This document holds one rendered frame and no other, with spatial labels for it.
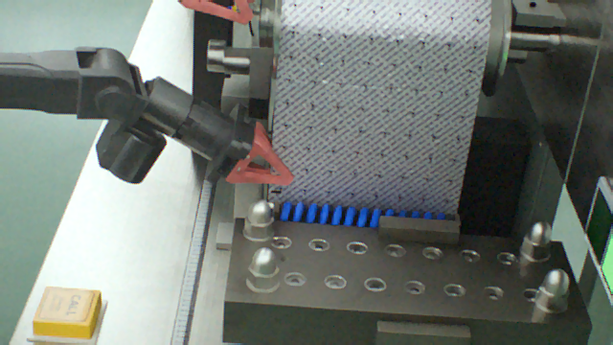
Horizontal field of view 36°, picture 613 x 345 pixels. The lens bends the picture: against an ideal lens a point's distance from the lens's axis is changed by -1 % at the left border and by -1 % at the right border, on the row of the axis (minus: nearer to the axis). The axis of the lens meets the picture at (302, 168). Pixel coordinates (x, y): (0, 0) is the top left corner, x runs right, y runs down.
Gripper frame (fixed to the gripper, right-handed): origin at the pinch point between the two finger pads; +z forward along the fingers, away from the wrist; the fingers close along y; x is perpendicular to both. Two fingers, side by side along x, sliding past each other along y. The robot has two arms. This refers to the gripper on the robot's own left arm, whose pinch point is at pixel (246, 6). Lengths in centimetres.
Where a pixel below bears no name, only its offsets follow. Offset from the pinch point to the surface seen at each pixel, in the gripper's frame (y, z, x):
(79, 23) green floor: -288, 11, -152
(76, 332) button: 18.2, 9.4, -38.1
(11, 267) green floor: -111, 28, -140
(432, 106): 5.1, 22.7, 8.0
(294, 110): 5.2, 11.7, -3.8
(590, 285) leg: -9, 68, 1
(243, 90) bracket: -3.8, 8.1, -9.7
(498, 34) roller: 4.1, 21.6, 19.1
